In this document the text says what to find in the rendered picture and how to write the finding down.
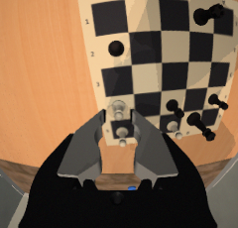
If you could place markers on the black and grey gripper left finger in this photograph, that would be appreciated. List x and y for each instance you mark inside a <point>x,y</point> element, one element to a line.
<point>75,159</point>

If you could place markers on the white pawn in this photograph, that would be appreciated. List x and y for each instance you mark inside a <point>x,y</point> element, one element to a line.
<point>122,132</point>
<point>172,126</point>
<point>118,106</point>

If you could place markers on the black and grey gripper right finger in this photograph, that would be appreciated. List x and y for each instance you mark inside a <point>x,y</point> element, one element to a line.
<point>158,158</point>

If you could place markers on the black and cream chessboard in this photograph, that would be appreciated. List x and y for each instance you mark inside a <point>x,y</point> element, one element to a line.
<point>166,56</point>

